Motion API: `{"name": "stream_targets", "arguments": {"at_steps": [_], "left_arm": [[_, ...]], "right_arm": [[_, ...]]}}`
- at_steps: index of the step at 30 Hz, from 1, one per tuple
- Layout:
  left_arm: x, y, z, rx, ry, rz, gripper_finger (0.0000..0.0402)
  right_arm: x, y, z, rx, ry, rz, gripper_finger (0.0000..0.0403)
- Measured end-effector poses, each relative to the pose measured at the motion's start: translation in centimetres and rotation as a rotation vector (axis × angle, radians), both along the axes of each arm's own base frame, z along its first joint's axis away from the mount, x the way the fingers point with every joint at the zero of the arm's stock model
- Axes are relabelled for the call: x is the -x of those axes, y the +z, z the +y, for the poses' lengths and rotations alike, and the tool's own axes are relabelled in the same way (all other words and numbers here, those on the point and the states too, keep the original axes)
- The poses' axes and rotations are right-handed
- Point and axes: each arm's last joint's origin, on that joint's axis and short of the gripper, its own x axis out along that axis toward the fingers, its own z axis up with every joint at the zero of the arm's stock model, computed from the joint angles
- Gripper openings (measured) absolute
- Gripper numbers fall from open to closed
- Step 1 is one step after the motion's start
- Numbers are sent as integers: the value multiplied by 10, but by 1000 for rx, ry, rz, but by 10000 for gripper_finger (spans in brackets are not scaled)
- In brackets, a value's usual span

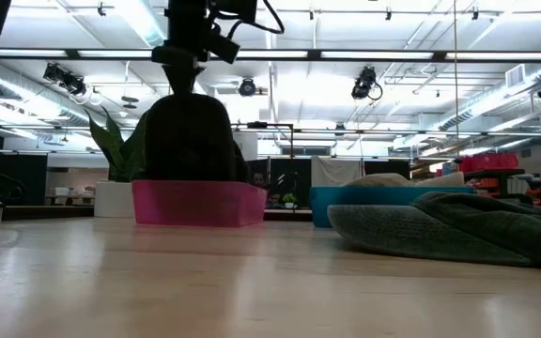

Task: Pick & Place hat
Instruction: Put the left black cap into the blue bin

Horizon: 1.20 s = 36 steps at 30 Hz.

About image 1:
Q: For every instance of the black overhead frame bar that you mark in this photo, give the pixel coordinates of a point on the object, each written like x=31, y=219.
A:
x=313, y=54

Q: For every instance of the small potted plant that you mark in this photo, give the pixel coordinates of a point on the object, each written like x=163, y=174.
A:
x=289, y=198

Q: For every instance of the dark storage shelf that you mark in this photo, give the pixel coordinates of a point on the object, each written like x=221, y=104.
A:
x=500, y=174

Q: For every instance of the black partition panel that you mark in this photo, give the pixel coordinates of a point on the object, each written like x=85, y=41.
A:
x=298, y=173
x=26, y=176

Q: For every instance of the green snake plant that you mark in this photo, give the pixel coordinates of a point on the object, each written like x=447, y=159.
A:
x=115, y=155

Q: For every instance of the black boom stand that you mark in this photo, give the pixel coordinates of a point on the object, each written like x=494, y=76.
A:
x=258, y=124

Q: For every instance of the blue plastic bin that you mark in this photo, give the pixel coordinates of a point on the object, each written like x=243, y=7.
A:
x=345, y=197

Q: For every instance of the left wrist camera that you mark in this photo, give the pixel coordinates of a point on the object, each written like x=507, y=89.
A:
x=223, y=47

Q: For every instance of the pink plastic bin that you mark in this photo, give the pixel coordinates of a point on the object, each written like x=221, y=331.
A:
x=195, y=204

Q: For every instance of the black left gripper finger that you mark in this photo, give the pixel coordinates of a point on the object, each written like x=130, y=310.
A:
x=190, y=77
x=174, y=77

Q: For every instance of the red storage bins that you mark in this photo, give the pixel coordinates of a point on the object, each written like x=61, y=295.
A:
x=489, y=163

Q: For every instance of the white hanging cloth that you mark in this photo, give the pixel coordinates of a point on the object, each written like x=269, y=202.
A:
x=334, y=171

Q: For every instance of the dark baseball cap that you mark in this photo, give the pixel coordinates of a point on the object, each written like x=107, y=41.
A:
x=190, y=141
x=439, y=235

